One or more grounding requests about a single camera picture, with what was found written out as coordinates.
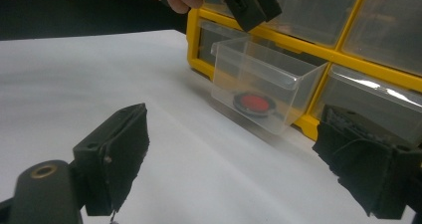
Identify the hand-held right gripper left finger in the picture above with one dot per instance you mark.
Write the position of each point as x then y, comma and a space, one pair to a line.
119, 151

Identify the clear plastic drawer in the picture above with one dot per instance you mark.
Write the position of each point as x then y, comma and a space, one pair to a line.
265, 74

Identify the red round button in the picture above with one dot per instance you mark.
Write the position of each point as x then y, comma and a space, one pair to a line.
254, 104

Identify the yellow black drawer organizer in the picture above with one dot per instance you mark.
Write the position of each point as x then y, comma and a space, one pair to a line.
348, 59

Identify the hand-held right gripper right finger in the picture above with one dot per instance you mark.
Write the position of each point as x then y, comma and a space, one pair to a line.
371, 171

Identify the group of clear drawers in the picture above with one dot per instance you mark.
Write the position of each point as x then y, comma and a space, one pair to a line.
381, 28

